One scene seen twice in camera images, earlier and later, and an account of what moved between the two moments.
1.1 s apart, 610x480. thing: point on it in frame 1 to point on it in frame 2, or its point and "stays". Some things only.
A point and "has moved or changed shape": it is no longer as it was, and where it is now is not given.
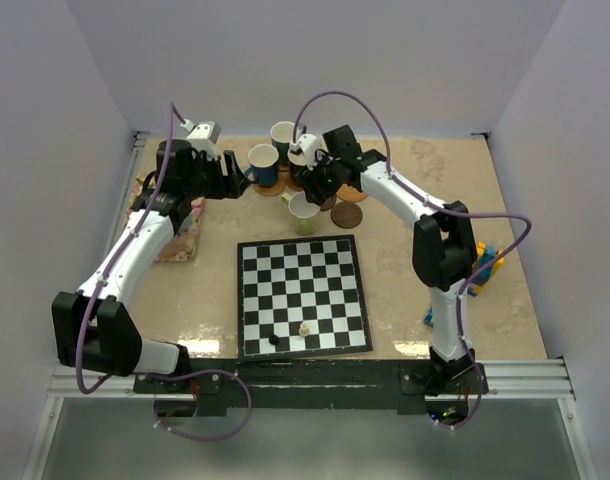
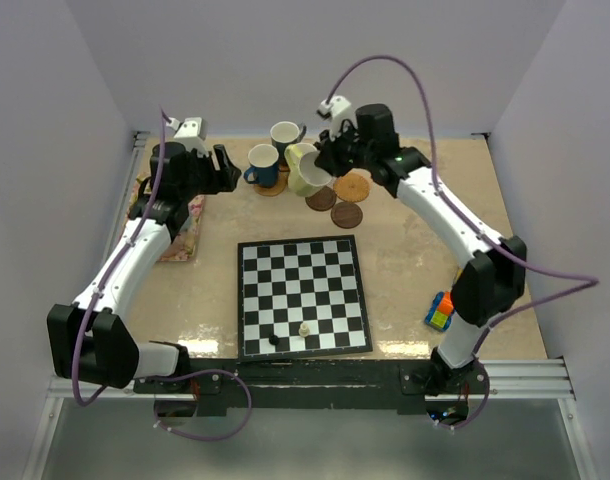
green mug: x=305 y=212 has moved or changed shape
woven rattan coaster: x=350 y=193 stays
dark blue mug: x=263 y=159 stays
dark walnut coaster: x=346 y=215 stays
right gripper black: x=317 y=197 to x=329 y=158
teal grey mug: x=282 y=135 stays
